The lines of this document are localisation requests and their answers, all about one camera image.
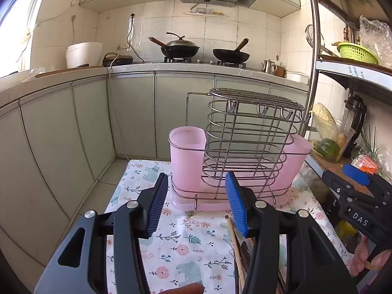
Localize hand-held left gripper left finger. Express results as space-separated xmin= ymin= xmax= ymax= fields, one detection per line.
xmin=34 ymin=172 xmax=170 ymax=294

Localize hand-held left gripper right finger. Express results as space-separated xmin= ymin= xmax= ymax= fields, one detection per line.
xmin=225 ymin=171 xmax=359 ymax=294

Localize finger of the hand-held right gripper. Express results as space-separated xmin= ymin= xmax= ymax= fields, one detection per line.
xmin=321 ymin=169 xmax=372 ymax=204
xmin=341 ymin=163 xmax=392 ymax=196

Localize wooden chopstick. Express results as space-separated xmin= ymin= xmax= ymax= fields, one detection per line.
xmin=225 ymin=215 xmax=245 ymax=294
xmin=228 ymin=217 xmax=248 ymax=294

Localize pink plastic cup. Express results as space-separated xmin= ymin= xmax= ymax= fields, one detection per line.
xmin=276 ymin=135 xmax=312 ymax=204
xmin=168 ymin=125 xmax=207 ymax=203

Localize metal wire utensil rack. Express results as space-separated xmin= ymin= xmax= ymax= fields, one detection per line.
xmin=171 ymin=88 xmax=308 ymax=218

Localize person's right hand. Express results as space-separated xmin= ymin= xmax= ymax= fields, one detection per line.
xmin=349 ymin=236 xmax=392 ymax=279

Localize person's left hand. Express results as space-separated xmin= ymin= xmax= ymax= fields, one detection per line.
xmin=165 ymin=282 xmax=205 ymax=294

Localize orange snack packet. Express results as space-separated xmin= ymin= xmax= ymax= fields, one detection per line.
xmin=351 ymin=155 xmax=380 ymax=173

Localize pink drip tray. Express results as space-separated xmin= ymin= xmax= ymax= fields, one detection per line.
xmin=171 ymin=174 xmax=290 ymax=211

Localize green pumpkin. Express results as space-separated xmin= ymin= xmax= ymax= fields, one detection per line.
xmin=315 ymin=139 xmax=340 ymax=160

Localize floral printed tablecloth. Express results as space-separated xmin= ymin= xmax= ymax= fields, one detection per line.
xmin=104 ymin=159 xmax=356 ymax=294

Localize black blender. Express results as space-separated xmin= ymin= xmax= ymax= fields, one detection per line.
xmin=341 ymin=95 xmax=367 ymax=159

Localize bag of dried noodles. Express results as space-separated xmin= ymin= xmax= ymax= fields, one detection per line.
xmin=312 ymin=102 xmax=356 ymax=163

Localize white dish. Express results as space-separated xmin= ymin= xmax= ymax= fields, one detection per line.
xmin=286 ymin=72 xmax=310 ymax=83

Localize grey kitchen base cabinets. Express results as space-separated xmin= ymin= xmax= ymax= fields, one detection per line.
xmin=0 ymin=70 xmax=310 ymax=282

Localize green plastic basket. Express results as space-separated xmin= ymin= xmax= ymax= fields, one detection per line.
xmin=337 ymin=42 xmax=379 ymax=65

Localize metal storage shelf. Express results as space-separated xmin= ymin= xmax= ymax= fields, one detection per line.
xmin=302 ymin=0 xmax=392 ymax=190

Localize steel kettle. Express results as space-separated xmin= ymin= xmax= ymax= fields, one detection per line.
xmin=261 ymin=59 xmax=278 ymax=74

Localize clear plastic bag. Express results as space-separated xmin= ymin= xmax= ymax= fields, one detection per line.
xmin=359 ymin=15 xmax=392 ymax=65

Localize metal strainer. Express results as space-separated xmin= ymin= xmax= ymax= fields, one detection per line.
xmin=305 ymin=24 xmax=325 ymax=49

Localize gas stove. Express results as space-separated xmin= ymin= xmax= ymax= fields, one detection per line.
xmin=153 ymin=56 xmax=248 ymax=68

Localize black induction cooker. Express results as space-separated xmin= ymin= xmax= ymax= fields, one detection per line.
xmin=102 ymin=52 xmax=134 ymax=67

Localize black wok with lid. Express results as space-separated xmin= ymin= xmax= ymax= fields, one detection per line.
xmin=148 ymin=32 xmax=200 ymax=59

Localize white rice cooker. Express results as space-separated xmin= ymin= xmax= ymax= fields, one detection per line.
xmin=66 ymin=42 xmax=104 ymax=69

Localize window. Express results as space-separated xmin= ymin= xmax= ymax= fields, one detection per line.
xmin=0 ymin=0 xmax=46 ymax=77

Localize white power cable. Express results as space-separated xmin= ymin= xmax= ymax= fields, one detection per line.
xmin=106 ymin=53 xmax=129 ymax=157

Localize black wok wooden handle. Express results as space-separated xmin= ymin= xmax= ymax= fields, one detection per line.
xmin=212 ymin=38 xmax=250 ymax=62

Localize black power cable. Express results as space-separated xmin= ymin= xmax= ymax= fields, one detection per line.
xmin=127 ymin=14 xmax=144 ymax=64

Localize small wall shelf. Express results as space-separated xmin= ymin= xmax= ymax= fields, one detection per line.
xmin=184 ymin=3 xmax=229 ymax=17

